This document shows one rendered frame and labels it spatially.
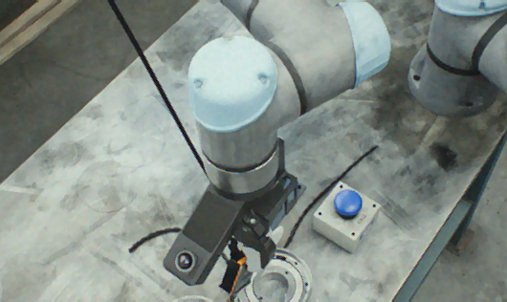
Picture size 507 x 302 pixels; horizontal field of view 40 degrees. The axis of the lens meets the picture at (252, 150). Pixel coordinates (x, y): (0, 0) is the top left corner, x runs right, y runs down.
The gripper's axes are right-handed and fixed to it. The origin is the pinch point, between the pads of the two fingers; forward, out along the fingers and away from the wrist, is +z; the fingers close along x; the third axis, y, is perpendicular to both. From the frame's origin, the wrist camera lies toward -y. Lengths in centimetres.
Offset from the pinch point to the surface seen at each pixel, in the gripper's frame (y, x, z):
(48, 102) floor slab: 41, 115, 93
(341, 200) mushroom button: 17.6, -3.8, 5.9
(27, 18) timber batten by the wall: 63, 147, 91
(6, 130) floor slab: 26, 119, 93
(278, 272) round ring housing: 5.3, -1.7, 10.4
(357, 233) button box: 15.8, -7.8, 8.8
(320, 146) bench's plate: 28.1, 5.9, 13.3
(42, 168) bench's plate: -0.4, 40.7, 13.1
